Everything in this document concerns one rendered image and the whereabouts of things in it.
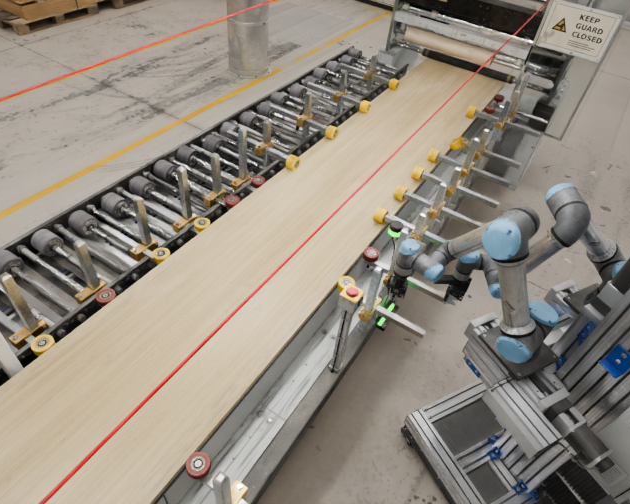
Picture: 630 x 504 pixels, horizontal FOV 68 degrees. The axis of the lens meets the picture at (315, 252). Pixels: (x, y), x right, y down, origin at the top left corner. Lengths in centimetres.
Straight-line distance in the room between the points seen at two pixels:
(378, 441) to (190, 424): 131
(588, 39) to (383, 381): 289
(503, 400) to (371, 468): 101
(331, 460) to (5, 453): 153
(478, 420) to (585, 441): 89
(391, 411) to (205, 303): 135
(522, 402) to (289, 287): 105
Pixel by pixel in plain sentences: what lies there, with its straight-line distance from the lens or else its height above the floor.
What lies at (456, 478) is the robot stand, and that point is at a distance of 259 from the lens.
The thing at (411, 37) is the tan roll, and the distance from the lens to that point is 462.
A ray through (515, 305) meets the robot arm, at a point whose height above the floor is 137.
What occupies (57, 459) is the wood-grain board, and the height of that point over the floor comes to 90.
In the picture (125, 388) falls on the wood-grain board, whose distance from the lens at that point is 191.
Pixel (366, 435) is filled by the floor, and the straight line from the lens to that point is 280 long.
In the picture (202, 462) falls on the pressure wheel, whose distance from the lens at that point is 174.
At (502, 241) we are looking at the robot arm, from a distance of 154.
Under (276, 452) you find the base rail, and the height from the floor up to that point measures 70.
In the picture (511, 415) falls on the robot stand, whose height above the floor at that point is 95.
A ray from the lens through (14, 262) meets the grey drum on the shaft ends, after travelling 259.
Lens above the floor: 252
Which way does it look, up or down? 45 degrees down
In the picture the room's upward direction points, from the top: 7 degrees clockwise
